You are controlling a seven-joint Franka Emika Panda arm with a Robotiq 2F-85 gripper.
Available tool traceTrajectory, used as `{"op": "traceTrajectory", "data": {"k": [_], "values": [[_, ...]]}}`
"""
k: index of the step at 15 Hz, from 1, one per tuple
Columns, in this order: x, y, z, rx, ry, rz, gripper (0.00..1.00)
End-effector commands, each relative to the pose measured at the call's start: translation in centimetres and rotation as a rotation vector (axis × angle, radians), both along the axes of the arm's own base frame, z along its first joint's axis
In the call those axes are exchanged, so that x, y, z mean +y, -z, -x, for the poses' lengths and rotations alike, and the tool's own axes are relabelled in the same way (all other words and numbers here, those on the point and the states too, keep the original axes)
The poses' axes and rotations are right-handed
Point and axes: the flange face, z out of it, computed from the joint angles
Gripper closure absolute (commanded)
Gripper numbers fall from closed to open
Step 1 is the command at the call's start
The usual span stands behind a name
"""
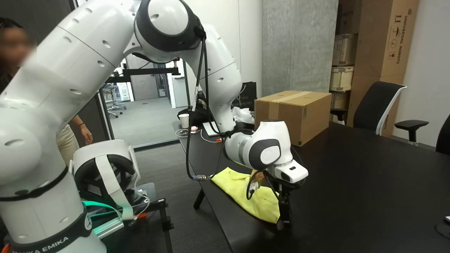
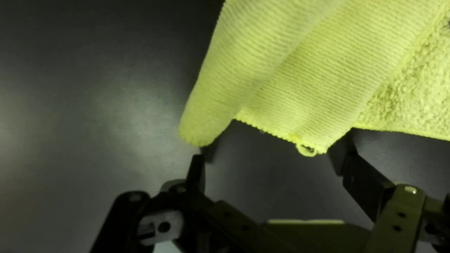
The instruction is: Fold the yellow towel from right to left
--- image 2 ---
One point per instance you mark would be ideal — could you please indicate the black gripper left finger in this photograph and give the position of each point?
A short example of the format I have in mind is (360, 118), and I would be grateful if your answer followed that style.
(187, 211)

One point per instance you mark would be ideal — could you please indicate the yellow towel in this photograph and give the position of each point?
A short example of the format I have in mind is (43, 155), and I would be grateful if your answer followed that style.
(304, 61)

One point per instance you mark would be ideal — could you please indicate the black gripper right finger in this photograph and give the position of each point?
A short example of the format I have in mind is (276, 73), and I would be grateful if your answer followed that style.
(403, 220)

